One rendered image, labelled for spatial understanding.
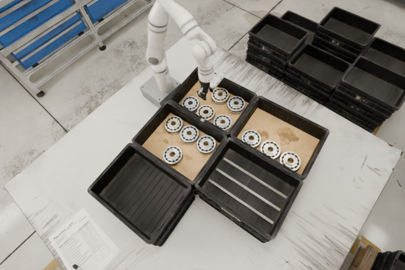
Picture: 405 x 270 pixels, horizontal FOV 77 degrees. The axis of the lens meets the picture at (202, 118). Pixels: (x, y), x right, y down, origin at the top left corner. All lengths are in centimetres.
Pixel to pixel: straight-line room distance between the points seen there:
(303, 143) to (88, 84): 226
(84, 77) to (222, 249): 232
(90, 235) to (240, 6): 291
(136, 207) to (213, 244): 42
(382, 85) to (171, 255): 184
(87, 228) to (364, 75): 212
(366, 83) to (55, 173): 219
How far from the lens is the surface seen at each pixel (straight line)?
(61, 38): 298
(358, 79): 226
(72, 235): 158
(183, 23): 106
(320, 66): 239
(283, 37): 239
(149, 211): 131
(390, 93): 228
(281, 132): 143
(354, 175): 161
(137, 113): 169
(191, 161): 134
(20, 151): 291
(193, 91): 155
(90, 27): 306
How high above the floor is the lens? 208
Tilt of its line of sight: 60 degrees down
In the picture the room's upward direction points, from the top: 8 degrees counter-clockwise
